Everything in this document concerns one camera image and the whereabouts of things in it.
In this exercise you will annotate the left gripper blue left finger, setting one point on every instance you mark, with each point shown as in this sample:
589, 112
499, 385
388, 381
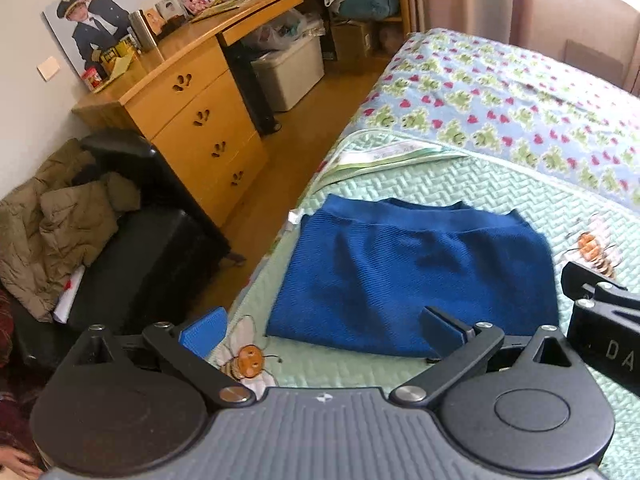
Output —
205, 334

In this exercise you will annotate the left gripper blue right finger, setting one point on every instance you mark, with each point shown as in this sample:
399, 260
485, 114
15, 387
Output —
443, 332

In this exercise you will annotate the blue knit sweater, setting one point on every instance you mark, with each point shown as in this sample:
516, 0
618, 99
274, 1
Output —
362, 272

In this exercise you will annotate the person's left hand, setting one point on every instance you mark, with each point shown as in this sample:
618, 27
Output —
19, 463

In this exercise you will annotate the black chair with brown coat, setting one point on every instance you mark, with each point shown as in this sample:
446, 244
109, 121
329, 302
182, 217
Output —
103, 232

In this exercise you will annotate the green quilted bee bedspread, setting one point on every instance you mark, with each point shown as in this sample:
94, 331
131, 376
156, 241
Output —
454, 118

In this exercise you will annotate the wooden desk with drawers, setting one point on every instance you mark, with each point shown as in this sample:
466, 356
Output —
183, 98

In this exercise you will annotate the white plastic storage bin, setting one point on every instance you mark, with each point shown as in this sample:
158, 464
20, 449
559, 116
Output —
286, 76

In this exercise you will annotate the cardboard box under desk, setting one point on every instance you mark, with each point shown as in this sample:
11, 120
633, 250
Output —
353, 40

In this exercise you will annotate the pilot child portrait photo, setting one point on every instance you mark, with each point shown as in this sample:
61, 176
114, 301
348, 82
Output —
86, 28

